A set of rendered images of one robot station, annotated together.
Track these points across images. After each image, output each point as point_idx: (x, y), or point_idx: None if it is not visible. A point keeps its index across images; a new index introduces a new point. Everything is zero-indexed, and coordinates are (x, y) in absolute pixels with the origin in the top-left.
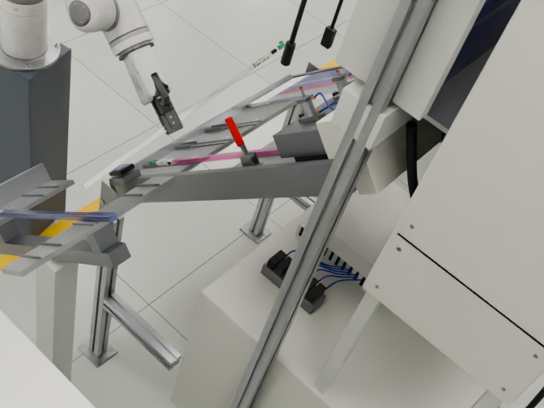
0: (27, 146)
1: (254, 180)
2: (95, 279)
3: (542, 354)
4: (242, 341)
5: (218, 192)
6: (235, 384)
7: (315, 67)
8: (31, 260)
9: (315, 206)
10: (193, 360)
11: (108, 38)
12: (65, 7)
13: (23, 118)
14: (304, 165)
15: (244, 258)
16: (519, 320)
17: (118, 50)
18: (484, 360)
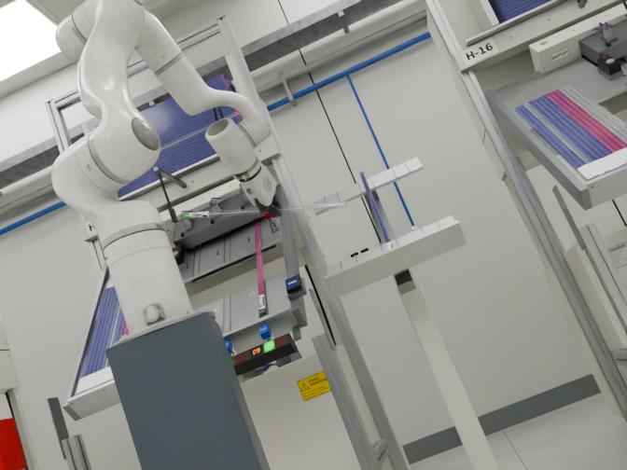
0: (262, 449)
1: (287, 220)
2: (365, 434)
3: (312, 222)
4: (346, 357)
5: (293, 244)
6: (368, 409)
7: (53, 398)
8: (408, 164)
9: (299, 199)
10: (370, 435)
11: (255, 155)
12: (262, 119)
13: (243, 397)
14: (281, 194)
15: (288, 364)
16: (306, 213)
17: (259, 160)
18: (317, 241)
